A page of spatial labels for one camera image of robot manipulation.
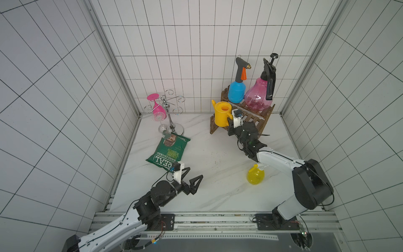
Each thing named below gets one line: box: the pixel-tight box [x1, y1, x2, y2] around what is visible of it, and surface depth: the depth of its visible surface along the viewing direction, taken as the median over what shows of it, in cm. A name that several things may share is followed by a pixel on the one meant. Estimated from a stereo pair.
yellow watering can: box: [211, 99, 233, 128], surface depth 85 cm
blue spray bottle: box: [227, 56, 252, 104], surface depth 84 cm
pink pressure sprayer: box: [244, 53, 279, 111], surface depth 74 cm
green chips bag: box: [145, 133, 192, 173], surface depth 95 cm
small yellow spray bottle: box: [246, 163, 265, 186], surface depth 82 cm
